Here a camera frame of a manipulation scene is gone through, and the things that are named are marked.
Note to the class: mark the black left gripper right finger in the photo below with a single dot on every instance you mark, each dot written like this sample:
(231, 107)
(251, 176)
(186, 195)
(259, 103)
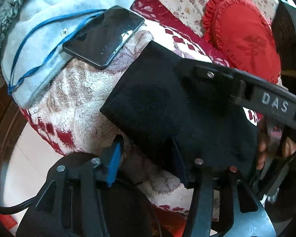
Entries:
(217, 175)

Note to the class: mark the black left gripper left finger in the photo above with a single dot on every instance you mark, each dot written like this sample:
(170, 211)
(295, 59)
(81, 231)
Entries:
(69, 203)

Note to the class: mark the black knit pants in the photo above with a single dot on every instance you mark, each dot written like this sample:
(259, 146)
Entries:
(175, 117)

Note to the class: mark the person's right hand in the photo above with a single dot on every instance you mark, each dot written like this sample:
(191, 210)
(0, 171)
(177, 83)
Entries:
(288, 148)

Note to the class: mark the red heart-shaped frilled pillow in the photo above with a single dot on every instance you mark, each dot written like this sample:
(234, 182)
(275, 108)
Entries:
(240, 30)

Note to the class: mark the red and white plush blanket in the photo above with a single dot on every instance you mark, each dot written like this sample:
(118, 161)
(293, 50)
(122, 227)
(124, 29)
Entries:
(68, 115)

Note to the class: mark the black smartphone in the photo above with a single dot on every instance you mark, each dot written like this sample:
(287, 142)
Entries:
(100, 40)

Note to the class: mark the light blue fleece garment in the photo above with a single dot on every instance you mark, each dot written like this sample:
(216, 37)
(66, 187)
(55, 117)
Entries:
(32, 33)

